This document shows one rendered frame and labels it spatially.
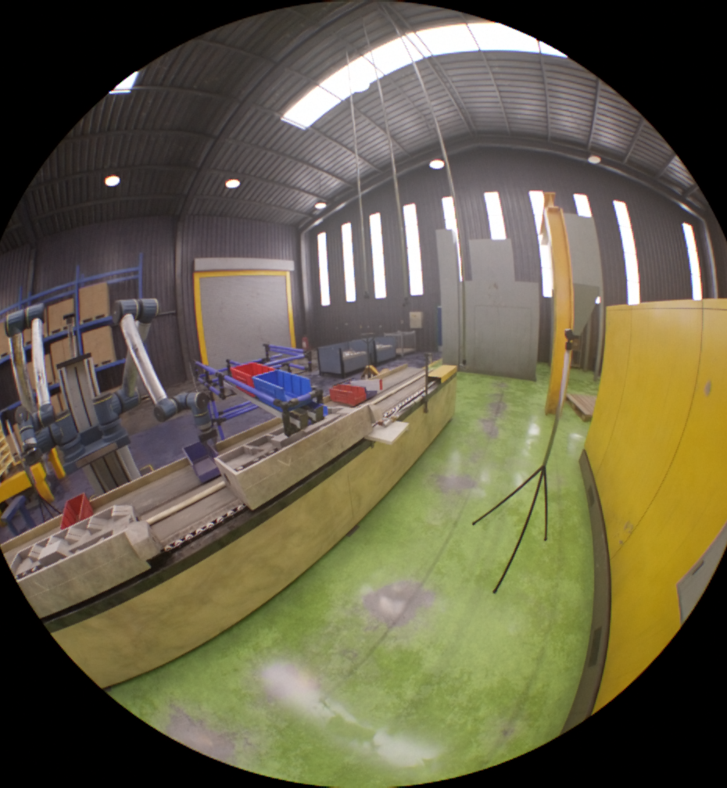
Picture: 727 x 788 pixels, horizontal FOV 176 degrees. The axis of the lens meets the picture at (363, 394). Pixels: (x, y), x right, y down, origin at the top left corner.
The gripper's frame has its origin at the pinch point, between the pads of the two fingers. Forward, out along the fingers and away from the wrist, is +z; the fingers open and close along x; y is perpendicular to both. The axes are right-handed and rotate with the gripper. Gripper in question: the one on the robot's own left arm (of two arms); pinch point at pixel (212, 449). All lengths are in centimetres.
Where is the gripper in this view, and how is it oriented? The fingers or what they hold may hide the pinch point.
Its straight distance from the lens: 168.0
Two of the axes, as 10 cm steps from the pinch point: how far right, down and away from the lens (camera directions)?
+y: 8.0, 1.4, -5.8
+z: 0.6, 9.5, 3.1
